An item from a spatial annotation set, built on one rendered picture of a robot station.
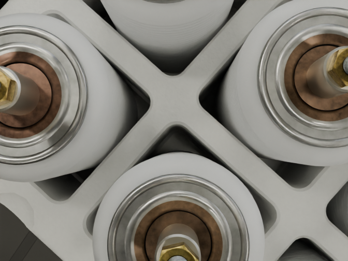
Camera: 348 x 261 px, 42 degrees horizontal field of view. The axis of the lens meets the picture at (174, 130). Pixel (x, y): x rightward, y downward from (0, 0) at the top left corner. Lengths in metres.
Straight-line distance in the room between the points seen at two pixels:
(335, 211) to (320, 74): 0.17
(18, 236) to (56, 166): 0.28
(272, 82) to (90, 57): 0.10
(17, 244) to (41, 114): 0.30
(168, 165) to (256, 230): 0.06
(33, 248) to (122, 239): 0.29
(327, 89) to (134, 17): 0.11
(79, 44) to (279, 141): 0.12
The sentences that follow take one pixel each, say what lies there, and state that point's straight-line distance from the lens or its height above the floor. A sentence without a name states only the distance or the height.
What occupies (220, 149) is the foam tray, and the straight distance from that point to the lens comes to 0.32.
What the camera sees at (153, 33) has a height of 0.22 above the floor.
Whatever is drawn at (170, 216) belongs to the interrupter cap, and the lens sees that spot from 0.25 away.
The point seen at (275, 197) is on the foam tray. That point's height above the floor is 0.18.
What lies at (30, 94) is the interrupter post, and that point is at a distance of 0.25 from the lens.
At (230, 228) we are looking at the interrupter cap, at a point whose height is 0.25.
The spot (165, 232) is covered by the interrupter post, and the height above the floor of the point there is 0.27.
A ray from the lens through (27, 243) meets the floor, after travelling 0.54.
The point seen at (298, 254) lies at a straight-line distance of 0.37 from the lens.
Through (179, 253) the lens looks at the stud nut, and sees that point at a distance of 0.20.
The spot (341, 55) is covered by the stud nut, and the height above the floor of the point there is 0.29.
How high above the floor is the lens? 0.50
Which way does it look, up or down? 88 degrees down
